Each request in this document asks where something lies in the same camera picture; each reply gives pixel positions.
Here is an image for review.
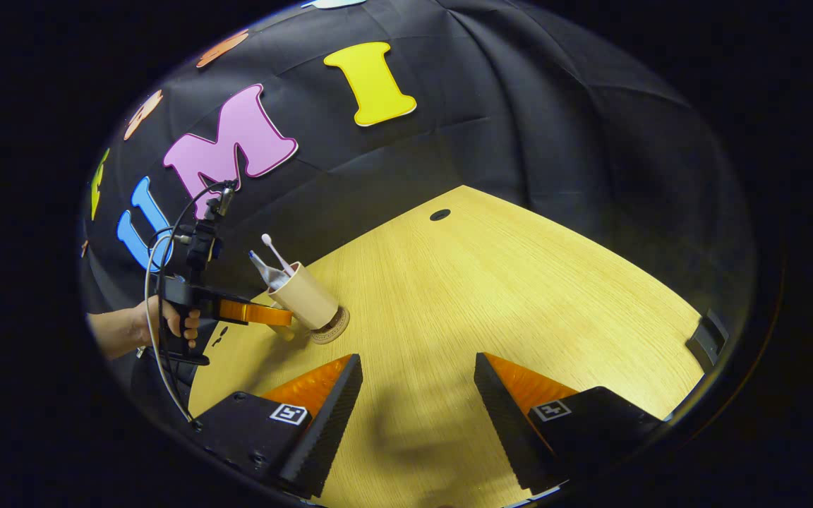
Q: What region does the grey cable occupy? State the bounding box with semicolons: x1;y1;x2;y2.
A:
143;233;195;424

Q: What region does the black backdrop cloth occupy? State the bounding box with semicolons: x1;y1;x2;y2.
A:
78;0;757;396

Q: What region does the pale pink toothbrush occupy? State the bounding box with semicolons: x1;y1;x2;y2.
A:
261;234;296;277

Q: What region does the beige cup with wooden handle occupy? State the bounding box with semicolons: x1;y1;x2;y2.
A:
267;262;340;343

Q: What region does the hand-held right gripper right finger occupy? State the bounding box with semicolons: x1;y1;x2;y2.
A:
474;353;665;495

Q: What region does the wooden desktop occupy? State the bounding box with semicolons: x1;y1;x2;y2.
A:
188;185;707;508

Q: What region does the black cable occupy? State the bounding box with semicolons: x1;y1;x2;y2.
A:
147;180;239;277

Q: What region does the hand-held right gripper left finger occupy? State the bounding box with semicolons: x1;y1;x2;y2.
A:
190;353;363;498

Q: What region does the black desk edge clamp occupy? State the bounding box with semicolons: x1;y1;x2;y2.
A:
685;308;730;369

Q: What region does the round wooden coaster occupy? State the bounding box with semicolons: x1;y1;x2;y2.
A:
308;306;351;345

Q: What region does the white toothpaste tube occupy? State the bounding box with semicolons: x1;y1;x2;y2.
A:
248;250;289;291

